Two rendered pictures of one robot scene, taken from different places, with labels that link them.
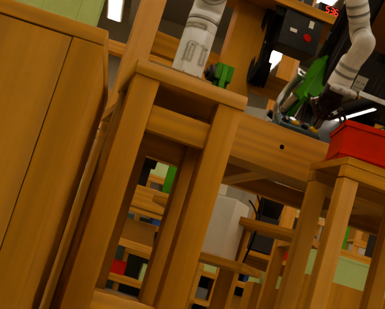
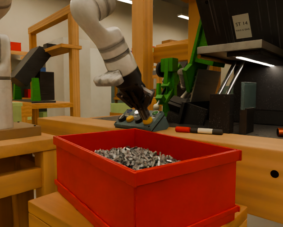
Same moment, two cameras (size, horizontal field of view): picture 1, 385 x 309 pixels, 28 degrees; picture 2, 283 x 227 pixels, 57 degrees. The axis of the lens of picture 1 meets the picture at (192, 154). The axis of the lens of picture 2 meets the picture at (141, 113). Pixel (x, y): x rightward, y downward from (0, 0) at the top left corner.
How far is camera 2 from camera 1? 2.37 m
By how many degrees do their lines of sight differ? 56
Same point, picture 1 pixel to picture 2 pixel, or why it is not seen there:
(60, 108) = not seen: outside the picture
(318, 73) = (197, 37)
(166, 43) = (161, 52)
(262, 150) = not seen: hidden behind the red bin
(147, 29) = (138, 53)
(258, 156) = not seen: hidden behind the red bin
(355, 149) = (63, 178)
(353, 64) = (96, 43)
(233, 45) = (191, 32)
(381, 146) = (76, 171)
